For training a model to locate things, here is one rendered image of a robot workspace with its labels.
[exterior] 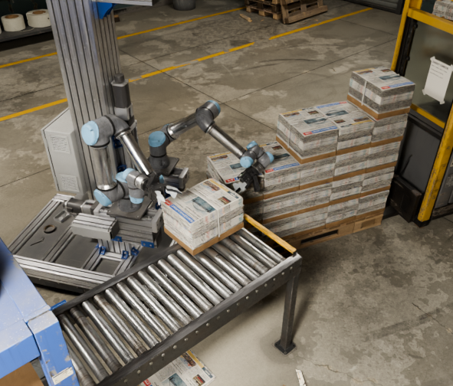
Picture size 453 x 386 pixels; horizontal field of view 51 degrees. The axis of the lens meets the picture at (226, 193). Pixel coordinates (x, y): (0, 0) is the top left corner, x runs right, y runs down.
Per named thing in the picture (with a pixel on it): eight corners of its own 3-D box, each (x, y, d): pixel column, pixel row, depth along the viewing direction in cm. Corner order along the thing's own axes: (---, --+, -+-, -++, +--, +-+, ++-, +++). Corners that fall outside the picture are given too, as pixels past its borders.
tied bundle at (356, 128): (309, 132, 369) (312, 106, 355) (341, 125, 378) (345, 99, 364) (336, 156, 340) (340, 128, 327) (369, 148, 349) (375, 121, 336)
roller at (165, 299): (143, 273, 259) (142, 266, 256) (196, 327, 230) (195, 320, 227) (136, 277, 256) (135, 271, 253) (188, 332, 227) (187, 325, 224)
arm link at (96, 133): (126, 200, 284) (113, 119, 252) (106, 211, 275) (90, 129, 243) (114, 192, 290) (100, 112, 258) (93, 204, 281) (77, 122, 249)
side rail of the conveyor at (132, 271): (236, 224, 303) (236, 210, 296) (241, 228, 300) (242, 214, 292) (32, 338, 233) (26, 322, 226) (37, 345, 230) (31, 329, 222)
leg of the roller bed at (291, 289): (284, 340, 312) (293, 266, 272) (291, 345, 309) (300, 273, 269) (278, 345, 309) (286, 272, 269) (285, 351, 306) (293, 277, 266)
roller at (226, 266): (198, 243, 279) (200, 236, 277) (253, 289, 250) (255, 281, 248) (192, 245, 276) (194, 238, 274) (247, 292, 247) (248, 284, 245)
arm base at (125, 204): (113, 210, 293) (111, 197, 287) (124, 196, 304) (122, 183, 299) (136, 214, 290) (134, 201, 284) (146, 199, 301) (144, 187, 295)
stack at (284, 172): (208, 240, 391) (205, 155, 342) (328, 207, 427) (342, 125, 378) (225, 272, 363) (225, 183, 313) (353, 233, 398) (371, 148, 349)
